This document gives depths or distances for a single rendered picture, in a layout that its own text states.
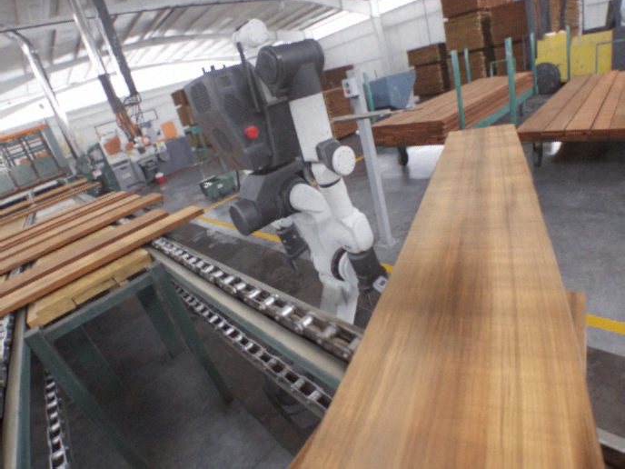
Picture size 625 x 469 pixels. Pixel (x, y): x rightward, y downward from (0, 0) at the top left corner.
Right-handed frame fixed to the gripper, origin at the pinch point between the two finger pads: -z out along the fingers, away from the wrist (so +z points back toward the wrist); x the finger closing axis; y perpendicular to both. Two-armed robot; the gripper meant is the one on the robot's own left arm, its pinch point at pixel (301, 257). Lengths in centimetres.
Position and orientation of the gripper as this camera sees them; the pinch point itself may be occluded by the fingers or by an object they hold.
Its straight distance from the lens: 147.8
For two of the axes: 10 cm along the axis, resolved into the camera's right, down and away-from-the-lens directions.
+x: 6.9, -6.0, 4.1
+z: -4.1, -7.9, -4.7
